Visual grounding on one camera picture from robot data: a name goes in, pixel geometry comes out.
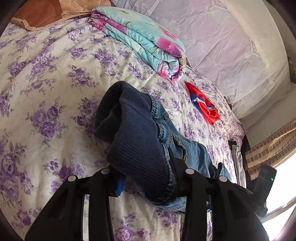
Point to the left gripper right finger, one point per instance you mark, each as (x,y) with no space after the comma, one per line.
(233,218)

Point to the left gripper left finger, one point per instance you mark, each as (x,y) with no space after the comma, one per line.
(62,216)

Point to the blue denim jeans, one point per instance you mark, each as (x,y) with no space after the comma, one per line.
(143,141)

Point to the beige checked curtain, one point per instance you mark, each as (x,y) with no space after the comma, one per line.
(272,151)

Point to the grey sweatpants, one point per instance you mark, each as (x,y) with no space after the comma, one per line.
(238,165)

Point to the red folded garment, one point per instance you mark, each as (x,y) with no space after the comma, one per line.
(203,104)

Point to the white lace headboard cover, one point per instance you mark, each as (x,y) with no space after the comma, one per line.
(235,44)

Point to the purple floral bed sheet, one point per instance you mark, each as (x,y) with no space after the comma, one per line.
(52,82)

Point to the floral folded quilt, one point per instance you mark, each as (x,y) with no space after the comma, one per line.
(156,46)

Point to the brown pillow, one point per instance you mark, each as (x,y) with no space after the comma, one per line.
(39,14)

